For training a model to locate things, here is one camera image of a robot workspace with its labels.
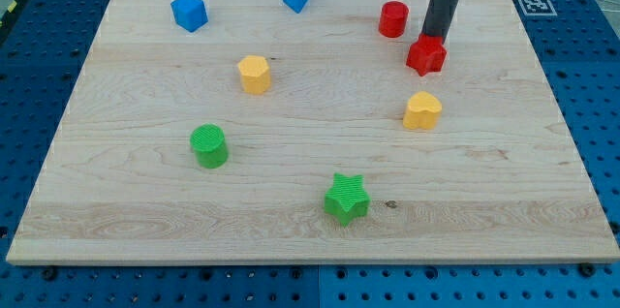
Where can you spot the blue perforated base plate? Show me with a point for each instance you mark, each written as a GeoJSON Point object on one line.
{"type": "Point", "coordinates": [40, 61]}

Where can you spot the yellow hexagon block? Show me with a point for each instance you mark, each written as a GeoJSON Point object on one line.
{"type": "Point", "coordinates": [254, 74]}

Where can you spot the light wooden board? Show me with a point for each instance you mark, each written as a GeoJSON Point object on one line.
{"type": "Point", "coordinates": [498, 180]}

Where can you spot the red star block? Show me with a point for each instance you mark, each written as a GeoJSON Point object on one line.
{"type": "Point", "coordinates": [427, 54]}

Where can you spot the yellow heart block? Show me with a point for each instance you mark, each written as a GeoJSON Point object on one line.
{"type": "Point", "coordinates": [423, 111]}

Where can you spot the green star block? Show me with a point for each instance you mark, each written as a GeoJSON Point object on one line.
{"type": "Point", "coordinates": [346, 199]}

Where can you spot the red cylinder block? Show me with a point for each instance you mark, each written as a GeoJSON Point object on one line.
{"type": "Point", "coordinates": [393, 19]}

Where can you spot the blue cube block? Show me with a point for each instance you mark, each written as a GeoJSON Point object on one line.
{"type": "Point", "coordinates": [189, 14]}

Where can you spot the white fiducial marker tag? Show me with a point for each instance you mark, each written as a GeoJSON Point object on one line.
{"type": "Point", "coordinates": [537, 7]}

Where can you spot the green cylinder block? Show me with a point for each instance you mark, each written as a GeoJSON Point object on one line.
{"type": "Point", "coordinates": [209, 146]}

